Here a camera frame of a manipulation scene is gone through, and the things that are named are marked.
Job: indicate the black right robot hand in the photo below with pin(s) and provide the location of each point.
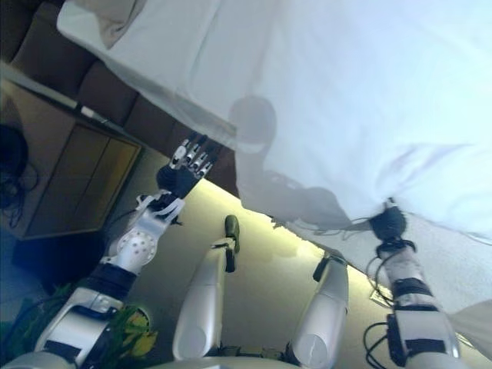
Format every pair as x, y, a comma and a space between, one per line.
390, 223

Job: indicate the silver right robot leg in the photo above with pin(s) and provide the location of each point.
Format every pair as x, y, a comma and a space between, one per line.
326, 307

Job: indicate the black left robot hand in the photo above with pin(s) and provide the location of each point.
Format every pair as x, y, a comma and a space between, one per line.
180, 177

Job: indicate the white sheeted mattress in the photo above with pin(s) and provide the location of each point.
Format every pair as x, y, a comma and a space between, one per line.
153, 57

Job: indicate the grey robot torso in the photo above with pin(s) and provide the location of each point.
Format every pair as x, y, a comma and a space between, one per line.
230, 363

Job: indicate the large beige pillow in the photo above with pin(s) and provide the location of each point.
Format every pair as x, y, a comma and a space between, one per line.
123, 19

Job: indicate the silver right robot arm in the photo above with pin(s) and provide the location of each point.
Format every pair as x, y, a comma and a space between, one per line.
415, 307

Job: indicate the green potted plant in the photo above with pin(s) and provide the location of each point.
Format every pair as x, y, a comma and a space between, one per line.
134, 334

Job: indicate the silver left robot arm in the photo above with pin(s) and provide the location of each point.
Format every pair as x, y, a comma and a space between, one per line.
138, 238

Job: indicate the brown upholstered bed frame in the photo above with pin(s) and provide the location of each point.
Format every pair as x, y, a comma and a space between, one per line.
107, 96

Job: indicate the wooden nightstand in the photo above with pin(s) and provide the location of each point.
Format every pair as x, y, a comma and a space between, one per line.
77, 180

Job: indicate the white duvet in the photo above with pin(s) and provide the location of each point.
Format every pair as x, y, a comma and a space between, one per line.
365, 96

